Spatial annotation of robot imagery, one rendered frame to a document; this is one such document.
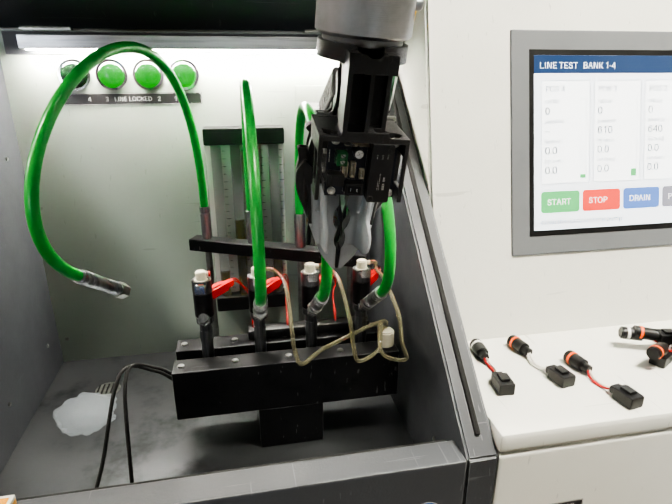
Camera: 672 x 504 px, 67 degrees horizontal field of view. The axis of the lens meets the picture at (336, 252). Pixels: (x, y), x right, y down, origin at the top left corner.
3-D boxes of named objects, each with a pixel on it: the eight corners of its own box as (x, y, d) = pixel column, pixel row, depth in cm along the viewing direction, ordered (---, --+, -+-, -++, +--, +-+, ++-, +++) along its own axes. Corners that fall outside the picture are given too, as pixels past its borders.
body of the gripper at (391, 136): (309, 208, 40) (321, 45, 35) (301, 170, 48) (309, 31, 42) (402, 210, 42) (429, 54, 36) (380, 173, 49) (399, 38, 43)
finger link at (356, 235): (342, 292, 47) (353, 200, 43) (334, 260, 52) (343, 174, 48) (375, 292, 47) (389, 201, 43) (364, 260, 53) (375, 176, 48)
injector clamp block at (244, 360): (181, 458, 78) (170, 372, 73) (187, 417, 87) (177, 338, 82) (395, 430, 84) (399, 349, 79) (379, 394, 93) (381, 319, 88)
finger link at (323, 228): (309, 292, 46) (316, 199, 42) (303, 260, 52) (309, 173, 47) (342, 292, 47) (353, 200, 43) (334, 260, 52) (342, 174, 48)
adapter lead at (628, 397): (642, 407, 66) (646, 394, 65) (629, 411, 65) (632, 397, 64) (572, 359, 77) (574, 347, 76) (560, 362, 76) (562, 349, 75)
